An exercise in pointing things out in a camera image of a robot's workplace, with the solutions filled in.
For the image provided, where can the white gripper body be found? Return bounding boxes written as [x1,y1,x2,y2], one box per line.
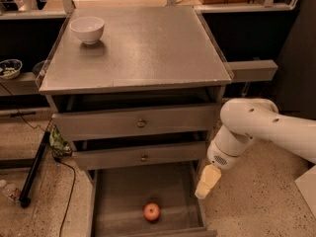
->
[207,139,241,170]

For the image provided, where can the clear plastic bottle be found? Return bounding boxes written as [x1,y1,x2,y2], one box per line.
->
[0,180,21,202]

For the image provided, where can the red apple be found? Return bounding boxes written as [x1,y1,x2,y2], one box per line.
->
[143,202,160,221]

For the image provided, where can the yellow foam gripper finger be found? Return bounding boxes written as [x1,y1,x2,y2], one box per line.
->
[195,164,221,199]

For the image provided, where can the green snack bag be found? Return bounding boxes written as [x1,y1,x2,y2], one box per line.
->
[49,126,72,157]

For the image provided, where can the grey drawer cabinet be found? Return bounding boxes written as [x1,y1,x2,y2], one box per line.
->
[35,5,234,237]

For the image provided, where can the grey left low shelf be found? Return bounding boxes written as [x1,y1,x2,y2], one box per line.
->
[0,72,39,97]

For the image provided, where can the white board corner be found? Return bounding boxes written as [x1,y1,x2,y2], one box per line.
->
[294,165,316,218]

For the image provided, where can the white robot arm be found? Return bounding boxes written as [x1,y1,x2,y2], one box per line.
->
[195,98,316,199]

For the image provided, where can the grey side shelf bar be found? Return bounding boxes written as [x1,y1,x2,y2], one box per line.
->
[228,60,278,83]

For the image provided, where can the bottom grey drawer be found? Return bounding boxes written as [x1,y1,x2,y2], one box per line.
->
[87,162,217,237]

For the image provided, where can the patterned bowl on shelf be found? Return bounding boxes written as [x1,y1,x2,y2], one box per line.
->
[0,59,23,80]

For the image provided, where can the white ceramic bowl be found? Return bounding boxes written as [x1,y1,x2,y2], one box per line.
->
[70,16,105,44]

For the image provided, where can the grey drawer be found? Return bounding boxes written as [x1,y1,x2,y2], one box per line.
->
[52,104,219,141]
[73,141,206,170]
[87,162,217,237]

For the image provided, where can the middle grey drawer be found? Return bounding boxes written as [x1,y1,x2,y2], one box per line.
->
[73,141,206,170]

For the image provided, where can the black metal stand leg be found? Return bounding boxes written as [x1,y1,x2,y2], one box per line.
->
[19,131,50,208]

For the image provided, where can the black power cable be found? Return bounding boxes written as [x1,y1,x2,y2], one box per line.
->
[52,156,77,237]

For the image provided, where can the top grey drawer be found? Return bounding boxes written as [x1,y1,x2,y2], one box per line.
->
[52,104,219,141]

